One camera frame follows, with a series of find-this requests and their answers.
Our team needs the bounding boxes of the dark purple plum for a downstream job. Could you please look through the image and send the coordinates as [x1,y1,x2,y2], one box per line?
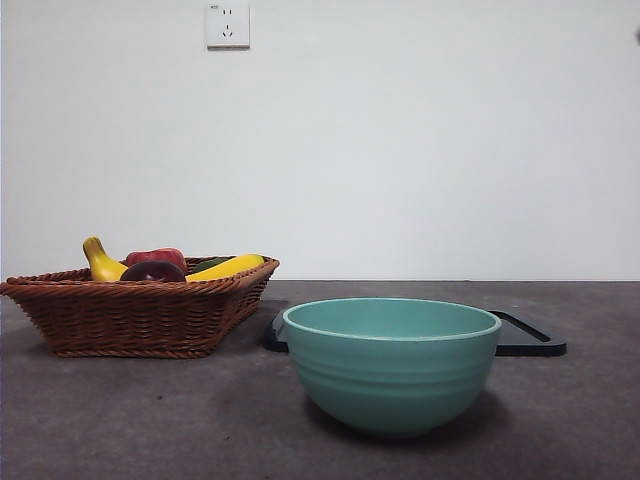
[119,260,187,284]

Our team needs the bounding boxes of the curved yellow banana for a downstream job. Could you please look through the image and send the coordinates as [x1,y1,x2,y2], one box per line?
[82,236,129,282]

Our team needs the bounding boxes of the dark rectangular tray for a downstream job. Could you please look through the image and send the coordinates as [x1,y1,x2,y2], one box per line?
[263,308,569,357]

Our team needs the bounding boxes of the red apple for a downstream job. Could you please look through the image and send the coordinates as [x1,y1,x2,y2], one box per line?
[124,247,188,274]

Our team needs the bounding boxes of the brown wicker basket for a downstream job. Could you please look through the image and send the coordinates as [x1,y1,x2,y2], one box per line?
[0,255,281,359]

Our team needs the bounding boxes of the teal bowl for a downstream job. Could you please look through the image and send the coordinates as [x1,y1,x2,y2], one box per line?
[281,297,503,440]

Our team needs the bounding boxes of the white wall socket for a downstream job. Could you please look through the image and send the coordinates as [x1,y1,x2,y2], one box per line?
[206,0,251,50]

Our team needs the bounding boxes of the dark green vegetable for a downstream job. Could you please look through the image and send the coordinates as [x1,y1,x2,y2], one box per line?
[189,257,236,274]

